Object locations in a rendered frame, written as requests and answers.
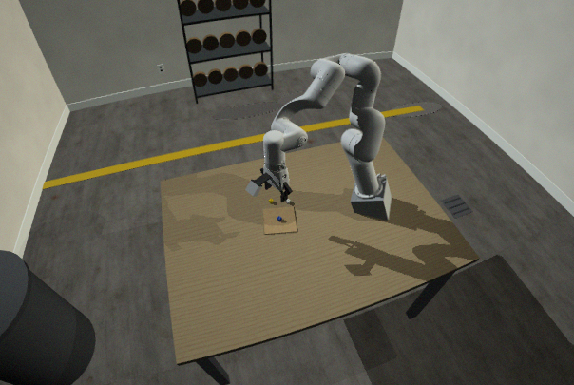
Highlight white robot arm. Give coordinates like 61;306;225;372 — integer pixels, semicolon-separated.
263;53;387;199

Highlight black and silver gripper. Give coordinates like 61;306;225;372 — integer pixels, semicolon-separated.
260;164;293;202

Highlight brown square mat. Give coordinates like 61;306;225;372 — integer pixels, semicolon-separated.
263;206;297;235

